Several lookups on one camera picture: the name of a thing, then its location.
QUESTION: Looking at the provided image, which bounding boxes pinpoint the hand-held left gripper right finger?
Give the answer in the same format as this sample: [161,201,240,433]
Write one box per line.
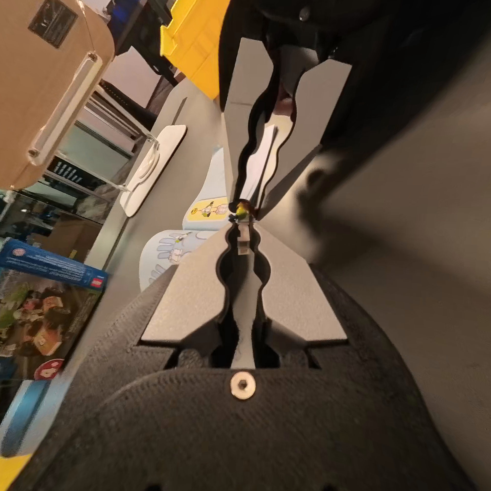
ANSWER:
[249,226,348,350]

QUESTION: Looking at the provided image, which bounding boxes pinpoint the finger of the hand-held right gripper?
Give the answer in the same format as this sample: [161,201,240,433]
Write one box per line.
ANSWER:
[254,62,353,220]
[222,37,277,206]

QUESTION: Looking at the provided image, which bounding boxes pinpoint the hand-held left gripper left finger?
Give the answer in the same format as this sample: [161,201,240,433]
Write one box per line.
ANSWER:
[140,224,237,351]

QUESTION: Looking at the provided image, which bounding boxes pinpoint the yellow plastic bin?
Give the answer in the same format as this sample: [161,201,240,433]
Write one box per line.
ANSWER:
[0,453,34,491]
[160,0,231,101]

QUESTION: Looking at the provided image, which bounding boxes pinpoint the white lego minifigure legs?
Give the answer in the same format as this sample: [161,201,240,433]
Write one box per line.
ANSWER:
[235,222,252,255]

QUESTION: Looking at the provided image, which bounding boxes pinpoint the lego instruction booklet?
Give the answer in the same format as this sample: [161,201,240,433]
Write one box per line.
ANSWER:
[139,124,281,293]

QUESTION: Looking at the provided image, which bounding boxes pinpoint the blue lego box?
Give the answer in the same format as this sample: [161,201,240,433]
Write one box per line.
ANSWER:
[0,237,109,459]

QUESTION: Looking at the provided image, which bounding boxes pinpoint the person's right forearm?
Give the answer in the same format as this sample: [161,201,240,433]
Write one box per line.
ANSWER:
[326,0,491,152]

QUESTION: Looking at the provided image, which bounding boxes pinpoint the person's right hand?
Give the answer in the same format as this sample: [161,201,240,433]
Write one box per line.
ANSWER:
[277,86,295,116]

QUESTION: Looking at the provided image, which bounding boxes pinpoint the white low cabinet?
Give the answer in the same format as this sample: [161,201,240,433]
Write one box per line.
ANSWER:
[102,46,163,112]

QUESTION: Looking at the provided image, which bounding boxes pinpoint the pile of cardboard boxes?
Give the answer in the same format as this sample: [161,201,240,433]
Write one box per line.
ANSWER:
[32,217,103,267]

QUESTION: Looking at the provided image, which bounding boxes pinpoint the black tool cabinet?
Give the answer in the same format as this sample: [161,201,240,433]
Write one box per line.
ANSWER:
[44,153,105,197]

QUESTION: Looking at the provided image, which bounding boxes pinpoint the wooden book stand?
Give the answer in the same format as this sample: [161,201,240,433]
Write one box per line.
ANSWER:
[0,0,188,218]

